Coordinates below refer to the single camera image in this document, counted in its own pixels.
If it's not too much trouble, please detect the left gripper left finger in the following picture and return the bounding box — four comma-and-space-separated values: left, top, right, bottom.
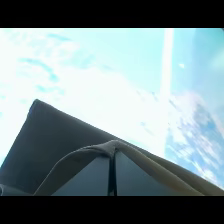
52, 155, 112, 197

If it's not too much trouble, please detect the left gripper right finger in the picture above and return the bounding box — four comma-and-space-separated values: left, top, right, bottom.
113, 150, 183, 197

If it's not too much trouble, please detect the grey garment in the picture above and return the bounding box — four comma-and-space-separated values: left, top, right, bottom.
0, 98, 224, 197

